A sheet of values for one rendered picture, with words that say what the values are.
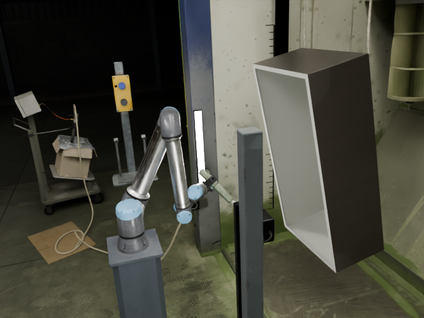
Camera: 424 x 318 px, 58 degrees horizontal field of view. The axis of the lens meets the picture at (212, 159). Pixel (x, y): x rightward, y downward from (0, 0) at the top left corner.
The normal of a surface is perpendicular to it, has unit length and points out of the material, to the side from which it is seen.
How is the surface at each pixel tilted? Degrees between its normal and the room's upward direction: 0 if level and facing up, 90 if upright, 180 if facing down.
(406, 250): 57
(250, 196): 90
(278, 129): 90
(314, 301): 0
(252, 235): 90
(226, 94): 90
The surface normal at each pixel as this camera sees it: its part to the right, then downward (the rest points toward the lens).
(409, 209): -0.83, -0.40
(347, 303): -0.05, -0.94
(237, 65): 0.29, 0.31
